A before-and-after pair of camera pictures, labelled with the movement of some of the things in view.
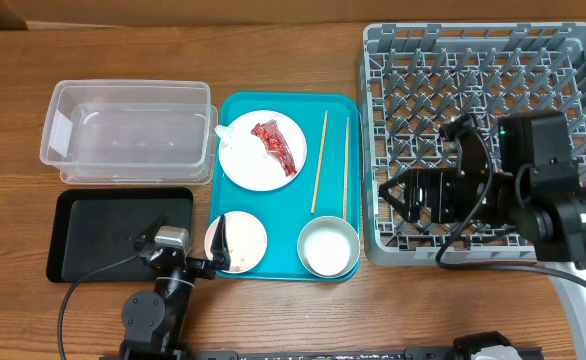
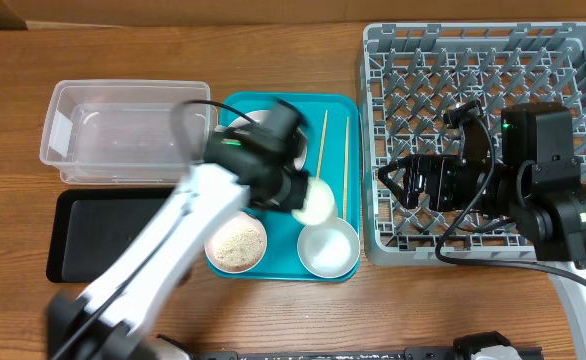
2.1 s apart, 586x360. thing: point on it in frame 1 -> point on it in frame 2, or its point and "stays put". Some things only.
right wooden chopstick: [346, 171] stays put
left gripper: [207, 268] -> [296, 197]
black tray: [95, 228] stays put
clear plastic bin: [131, 132] stays put
